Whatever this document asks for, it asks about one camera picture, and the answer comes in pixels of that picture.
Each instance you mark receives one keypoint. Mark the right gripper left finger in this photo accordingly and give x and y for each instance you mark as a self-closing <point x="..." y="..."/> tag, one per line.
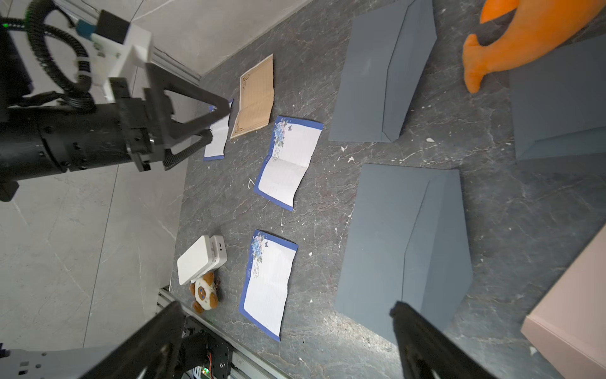
<point x="151" y="352"/>

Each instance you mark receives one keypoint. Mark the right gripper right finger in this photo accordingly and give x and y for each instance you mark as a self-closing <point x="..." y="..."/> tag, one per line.
<point x="425" y="352"/>

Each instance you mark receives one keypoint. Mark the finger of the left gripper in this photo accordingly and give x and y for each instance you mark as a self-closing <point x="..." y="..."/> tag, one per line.
<point x="171" y="160"/>
<point x="178" y="108"/>

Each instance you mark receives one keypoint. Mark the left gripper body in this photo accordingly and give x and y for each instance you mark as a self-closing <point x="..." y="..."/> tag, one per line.
<point x="144" y="143"/>

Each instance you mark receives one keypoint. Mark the blue bordered letter paper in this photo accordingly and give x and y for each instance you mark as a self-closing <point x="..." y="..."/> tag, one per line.
<point x="219" y="130"/>

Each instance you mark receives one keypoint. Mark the cream letter paper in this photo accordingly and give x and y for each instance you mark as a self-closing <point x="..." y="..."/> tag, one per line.
<point x="256" y="98"/>

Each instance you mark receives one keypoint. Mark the grey envelope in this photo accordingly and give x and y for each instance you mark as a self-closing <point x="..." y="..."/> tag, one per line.
<point x="407" y="242"/>
<point x="386" y="56"/>
<point x="558" y="102"/>

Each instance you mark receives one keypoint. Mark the pink envelope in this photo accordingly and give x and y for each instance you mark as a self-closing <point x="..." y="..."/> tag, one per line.
<point x="568" y="325"/>

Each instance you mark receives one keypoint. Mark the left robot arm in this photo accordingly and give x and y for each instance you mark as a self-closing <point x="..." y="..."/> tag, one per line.
<point x="91" y="97"/>

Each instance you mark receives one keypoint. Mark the brown panda plush toy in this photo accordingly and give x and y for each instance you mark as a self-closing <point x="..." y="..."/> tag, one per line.
<point x="204" y="291"/>

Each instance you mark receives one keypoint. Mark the white rectangular box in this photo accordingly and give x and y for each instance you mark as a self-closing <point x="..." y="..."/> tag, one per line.
<point x="207" y="254"/>

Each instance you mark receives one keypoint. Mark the orange shark plush toy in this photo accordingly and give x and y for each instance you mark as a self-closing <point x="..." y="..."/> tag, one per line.
<point x="537" y="28"/>

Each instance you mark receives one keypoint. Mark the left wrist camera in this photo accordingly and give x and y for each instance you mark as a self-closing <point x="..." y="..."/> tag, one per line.
<point x="120" y="47"/>

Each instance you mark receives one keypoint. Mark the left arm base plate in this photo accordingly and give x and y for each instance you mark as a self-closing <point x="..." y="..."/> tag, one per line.
<point x="201" y="347"/>

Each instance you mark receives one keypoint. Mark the aluminium rail base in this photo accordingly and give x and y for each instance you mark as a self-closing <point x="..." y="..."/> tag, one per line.
<point x="238" y="348"/>

